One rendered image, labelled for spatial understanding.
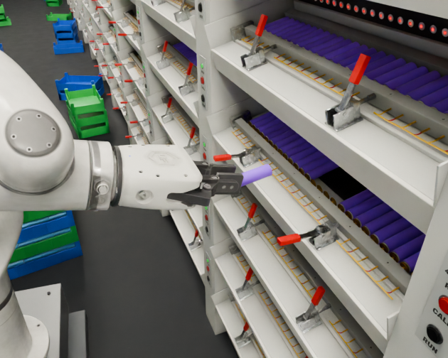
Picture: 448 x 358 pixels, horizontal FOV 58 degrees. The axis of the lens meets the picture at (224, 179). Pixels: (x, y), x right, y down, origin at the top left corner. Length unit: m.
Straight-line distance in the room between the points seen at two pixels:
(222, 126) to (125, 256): 0.95
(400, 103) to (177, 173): 0.28
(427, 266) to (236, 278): 0.74
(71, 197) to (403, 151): 0.37
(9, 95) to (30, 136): 0.04
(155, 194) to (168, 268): 1.21
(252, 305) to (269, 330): 0.08
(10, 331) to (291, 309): 0.56
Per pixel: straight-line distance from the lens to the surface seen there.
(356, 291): 0.60
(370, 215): 0.66
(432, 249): 0.45
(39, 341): 1.06
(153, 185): 0.48
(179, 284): 1.62
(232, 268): 1.16
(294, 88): 0.65
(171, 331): 1.48
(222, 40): 0.90
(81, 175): 0.47
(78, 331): 1.18
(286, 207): 0.72
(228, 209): 1.04
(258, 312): 1.06
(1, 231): 0.82
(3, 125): 0.41
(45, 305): 1.14
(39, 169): 0.40
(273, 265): 0.89
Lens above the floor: 1.18
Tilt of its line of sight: 33 degrees down
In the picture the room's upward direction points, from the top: straight up
